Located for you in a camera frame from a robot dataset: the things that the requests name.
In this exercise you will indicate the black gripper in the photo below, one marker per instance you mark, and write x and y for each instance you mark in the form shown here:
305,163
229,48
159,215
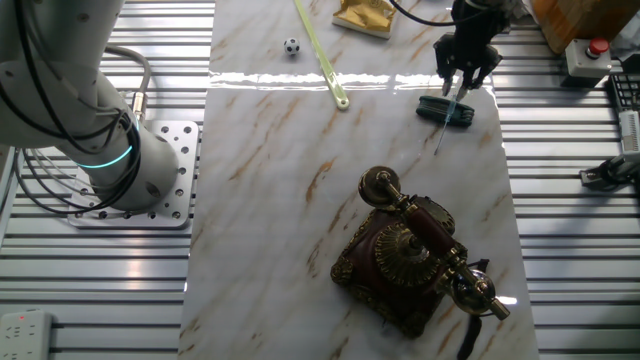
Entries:
477,35

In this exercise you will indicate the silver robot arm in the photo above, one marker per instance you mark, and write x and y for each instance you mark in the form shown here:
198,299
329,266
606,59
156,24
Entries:
50,100

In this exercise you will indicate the green hex key set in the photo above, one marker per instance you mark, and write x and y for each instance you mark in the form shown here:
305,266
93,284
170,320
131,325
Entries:
432,110

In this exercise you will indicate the gold tissue pack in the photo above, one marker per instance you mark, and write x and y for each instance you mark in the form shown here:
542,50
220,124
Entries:
362,17

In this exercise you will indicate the red emergency stop button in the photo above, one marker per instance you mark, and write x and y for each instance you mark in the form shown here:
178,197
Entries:
585,62

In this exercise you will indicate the brown cardboard box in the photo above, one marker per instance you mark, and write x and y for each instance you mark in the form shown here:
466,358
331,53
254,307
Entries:
580,20

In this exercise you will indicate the yellow-green fly swatter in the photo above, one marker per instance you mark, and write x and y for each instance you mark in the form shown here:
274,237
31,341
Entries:
327,72

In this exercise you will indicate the black keyboard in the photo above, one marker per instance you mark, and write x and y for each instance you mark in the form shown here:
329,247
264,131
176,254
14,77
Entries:
627,92

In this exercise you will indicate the white crumpled sheet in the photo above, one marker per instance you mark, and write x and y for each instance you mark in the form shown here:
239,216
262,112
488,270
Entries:
629,42

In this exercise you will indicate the mini soccer ball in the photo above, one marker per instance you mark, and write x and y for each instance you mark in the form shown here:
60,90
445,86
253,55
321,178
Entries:
292,46

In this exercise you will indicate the white power strip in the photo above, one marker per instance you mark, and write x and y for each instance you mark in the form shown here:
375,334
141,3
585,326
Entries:
22,335

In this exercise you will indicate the metal camera mount clamp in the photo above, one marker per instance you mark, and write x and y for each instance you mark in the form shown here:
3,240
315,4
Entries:
612,172

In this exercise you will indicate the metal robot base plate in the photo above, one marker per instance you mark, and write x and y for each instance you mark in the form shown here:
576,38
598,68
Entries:
185,150

